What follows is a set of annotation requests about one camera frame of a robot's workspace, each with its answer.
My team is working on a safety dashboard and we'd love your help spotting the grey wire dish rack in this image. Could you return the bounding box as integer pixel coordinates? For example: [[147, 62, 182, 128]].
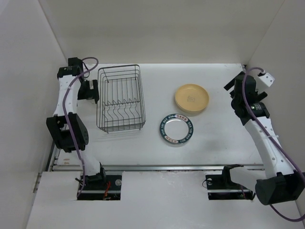
[[96, 64, 146, 133]]

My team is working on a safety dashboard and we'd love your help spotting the white plate dark green band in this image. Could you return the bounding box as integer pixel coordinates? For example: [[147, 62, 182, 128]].
[[159, 114, 194, 143]]

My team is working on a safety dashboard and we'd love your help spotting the yellow bear plate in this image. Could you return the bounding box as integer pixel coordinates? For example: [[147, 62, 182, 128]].
[[177, 107, 205, 116]]

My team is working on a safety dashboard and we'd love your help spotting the cream white plate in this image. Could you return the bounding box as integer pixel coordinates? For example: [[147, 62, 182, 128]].
[[177, 105, 205, 115]]

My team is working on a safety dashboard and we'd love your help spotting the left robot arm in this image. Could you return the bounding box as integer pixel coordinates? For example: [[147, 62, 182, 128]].
[[46, 57, 107, 189]]

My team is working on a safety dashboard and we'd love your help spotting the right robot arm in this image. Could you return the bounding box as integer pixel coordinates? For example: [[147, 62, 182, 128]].
[[221, 72, 305, 205]]

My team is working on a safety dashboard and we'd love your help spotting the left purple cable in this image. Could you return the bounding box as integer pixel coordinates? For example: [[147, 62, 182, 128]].
[[61, 57, 100, 198]]

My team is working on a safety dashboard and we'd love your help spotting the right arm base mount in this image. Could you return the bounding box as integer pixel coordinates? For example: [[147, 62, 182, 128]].
[[202, 174, 256, 200]]

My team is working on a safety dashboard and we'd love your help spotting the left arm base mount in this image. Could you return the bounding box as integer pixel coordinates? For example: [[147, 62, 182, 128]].
[[75, 173, 122, 201]]

